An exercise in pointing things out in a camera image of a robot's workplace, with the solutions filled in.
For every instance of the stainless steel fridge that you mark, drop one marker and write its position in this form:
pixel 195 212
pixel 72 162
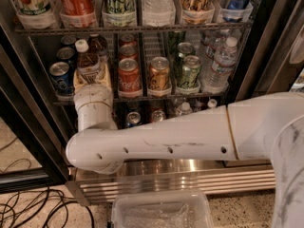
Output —
pixel 32 111

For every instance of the green LaCroix can front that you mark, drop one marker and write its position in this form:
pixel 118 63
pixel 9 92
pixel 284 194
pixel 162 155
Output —
pixel 190 70

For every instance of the brown tea bottle white cap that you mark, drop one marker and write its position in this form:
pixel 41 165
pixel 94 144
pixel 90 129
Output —
pixel 88 63

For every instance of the red Coca-Cola can bottom shelf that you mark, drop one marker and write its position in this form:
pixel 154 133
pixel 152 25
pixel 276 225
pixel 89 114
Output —
pixel 157 116

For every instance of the blue Pepsi can bottom shelf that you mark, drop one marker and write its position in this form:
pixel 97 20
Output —
pixel 133 119

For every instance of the blue Pepsi can front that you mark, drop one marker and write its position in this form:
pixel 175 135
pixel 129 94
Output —
pixel 61 76

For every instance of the clear plastic bin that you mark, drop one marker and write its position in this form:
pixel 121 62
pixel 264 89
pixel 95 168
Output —
pixel 164 209

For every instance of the tea bottle bottom shelf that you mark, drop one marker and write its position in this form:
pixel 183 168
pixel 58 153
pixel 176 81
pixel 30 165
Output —
pixel 212 103

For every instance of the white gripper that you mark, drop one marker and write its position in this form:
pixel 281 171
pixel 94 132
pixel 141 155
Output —
pixel 92 94

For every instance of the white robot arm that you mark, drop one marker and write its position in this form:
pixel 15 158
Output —
pixel 268 127

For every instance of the gold LaCroix can middle shelf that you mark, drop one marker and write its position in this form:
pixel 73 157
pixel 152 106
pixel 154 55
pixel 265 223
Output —
pixel 159 74

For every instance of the clear water bottle bottom shelf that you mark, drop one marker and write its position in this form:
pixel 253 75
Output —
pixel 183 109

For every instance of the red Coca-Cola can front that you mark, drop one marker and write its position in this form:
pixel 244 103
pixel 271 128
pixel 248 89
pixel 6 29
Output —
pixel 129 75

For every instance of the clear water bottle middle shelf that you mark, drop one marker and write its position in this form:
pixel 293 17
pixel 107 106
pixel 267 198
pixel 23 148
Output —
pixel 215 79

